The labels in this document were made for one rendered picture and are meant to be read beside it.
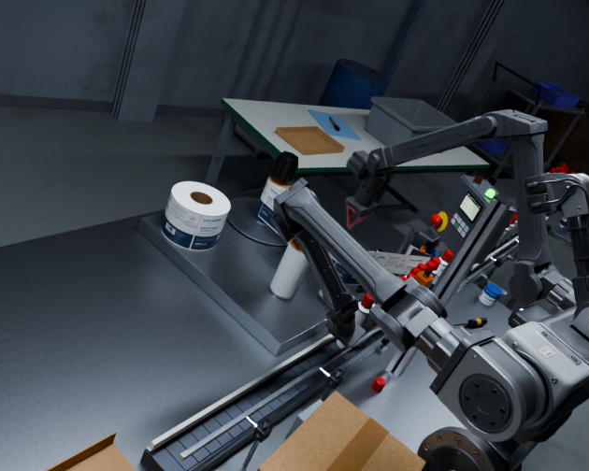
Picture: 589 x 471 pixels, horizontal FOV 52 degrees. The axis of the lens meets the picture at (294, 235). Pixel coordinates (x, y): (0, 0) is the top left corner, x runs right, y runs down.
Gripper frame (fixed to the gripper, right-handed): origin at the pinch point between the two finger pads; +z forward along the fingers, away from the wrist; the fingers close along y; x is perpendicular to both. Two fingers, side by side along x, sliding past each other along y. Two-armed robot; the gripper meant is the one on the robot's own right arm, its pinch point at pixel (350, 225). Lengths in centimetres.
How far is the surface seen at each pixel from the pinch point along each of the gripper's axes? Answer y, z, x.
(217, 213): 16.1, 18.0, -36.1
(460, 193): -10.7, -24.6, 21.0
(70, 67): -104, 97, -285
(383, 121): -189, 30, -90
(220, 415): 60, 31, 18
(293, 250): 10.4, 13.7, -8.4
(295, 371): 30.1, 30.7, 18.8
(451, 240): -6.9, -13.0, 26.9
